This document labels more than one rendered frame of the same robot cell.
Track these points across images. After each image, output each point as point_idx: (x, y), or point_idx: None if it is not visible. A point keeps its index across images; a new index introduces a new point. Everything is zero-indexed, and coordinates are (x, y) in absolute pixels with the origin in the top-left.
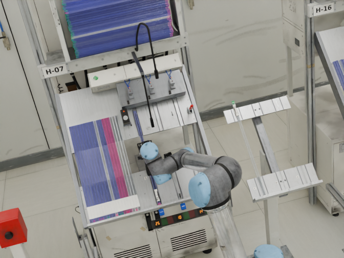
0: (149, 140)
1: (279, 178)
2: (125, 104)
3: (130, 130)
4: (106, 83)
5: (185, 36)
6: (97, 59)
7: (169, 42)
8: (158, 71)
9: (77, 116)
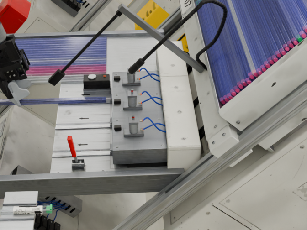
0: (20, 60)
1: None
2: (115, 75)
3: (73, 93)
4: (157, 56)
5: (226, 133)
6: (196, 33)
7: (215, 112)
8: (164, 115)
9: (120, 47)
